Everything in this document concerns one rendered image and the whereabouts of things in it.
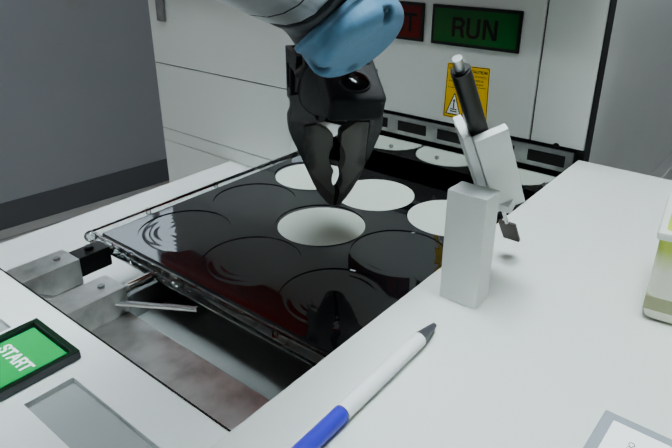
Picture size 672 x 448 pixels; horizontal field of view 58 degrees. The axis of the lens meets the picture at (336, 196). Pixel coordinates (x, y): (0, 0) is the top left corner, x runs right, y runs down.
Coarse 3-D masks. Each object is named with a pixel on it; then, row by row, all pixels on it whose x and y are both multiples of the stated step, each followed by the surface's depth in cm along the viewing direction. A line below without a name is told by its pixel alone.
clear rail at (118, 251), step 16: (96, 240) 66; (128, 256) 62; (144, 272) 61; (160, 272) 59; (176, 288) 58; (208, 304) 55; (224, 304) 54; (240, 320) 53; (256, 320) 52; (272, 336) 50; (288, 336) 50; (288, 352) 49; (304, 352) 48; (320, 352) 48
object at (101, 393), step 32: (0, 288) 46; (0, 320) 43; (64, 320) 42; (96, 352) 39; (32, 384) 36; (64, 384) 37; (96, 384) 36; (128, 384) 36; (160, 384) 36; (0, 416) 34; (32, 416) 34; (64, 416) 34; (96, 416) 34; (128, 416) 34; (160, 416) 34; (192, 416) 34
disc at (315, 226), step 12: (288, 216) 71; (300, 216) 71; (312, 216) 71; (324, 216) 71; (336, 216) 71; (348, 216) 71; (288, 228) 68; (300, 228) 68; (312, 228) 68; (324, 228) 68; (336, 228) 68; (348, 228) 68; (360, 228) 68; (300, 240) 66; (312, 240) 66; (324, 240) 66; (336, 240) 66; (348, 240) 66
